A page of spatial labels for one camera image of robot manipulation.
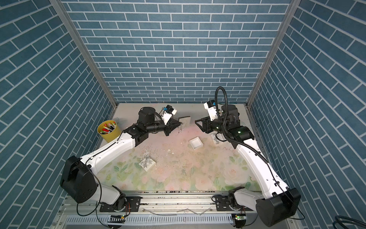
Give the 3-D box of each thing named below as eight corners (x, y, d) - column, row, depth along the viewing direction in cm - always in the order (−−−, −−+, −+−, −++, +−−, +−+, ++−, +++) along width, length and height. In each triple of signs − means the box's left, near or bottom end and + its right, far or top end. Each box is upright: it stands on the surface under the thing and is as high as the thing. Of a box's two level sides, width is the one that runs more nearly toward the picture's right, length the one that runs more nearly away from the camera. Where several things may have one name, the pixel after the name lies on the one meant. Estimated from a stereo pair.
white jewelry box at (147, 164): (140, 166, 89) (138, 164, 85) (148, 158, 92) (146, 155, 89) (148, 173, 86) (146, 170, 83) (156, 164, 90) (154, 161, 87)
